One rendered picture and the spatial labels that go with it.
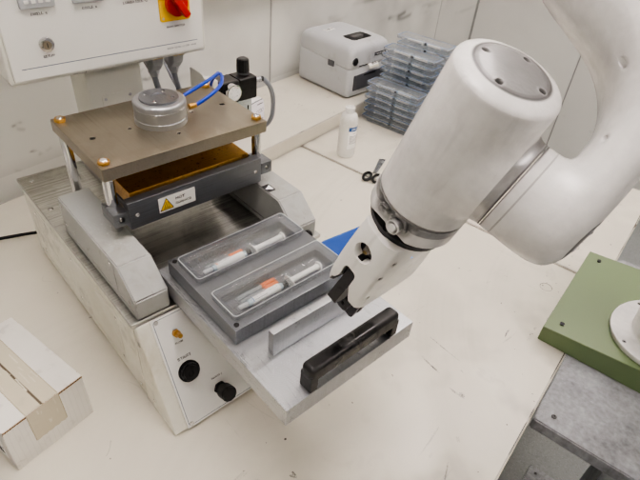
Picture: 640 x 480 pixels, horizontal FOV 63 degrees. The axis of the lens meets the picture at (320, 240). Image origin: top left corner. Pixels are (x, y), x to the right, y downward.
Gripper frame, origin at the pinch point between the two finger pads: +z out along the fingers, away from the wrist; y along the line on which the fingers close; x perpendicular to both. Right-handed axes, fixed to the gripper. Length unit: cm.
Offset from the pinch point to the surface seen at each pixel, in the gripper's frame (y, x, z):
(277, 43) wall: 78, 97, 52
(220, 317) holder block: -9.8, 9.3, 11.3
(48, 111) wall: 0, 86, 47
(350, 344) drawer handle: -1.3, -3.6, 4.8
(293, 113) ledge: 64, 70, 54
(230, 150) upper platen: 8.9, 34.2, 13.2
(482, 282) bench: 51, -5, 32
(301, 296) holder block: 0.7, 6.0, 10.2
